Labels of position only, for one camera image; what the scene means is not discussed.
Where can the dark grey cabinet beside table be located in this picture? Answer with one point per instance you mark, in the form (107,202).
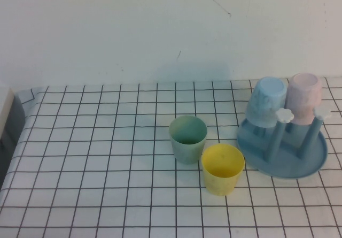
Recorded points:
(10,131)

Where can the pink plastic cup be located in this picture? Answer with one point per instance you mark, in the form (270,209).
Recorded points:
(304,96)

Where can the green plastic cup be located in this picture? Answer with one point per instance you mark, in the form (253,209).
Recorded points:
(187,152)

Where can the blue cup stand with pegs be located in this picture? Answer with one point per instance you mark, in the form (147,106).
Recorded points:
(286,165)

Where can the yellow plastic cup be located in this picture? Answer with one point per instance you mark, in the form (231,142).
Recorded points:
(221,182)

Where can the white black-grid tablecloth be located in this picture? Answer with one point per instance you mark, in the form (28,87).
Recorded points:
(80,168)

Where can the light blue plastic cup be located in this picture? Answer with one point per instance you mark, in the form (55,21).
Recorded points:
(264,99)

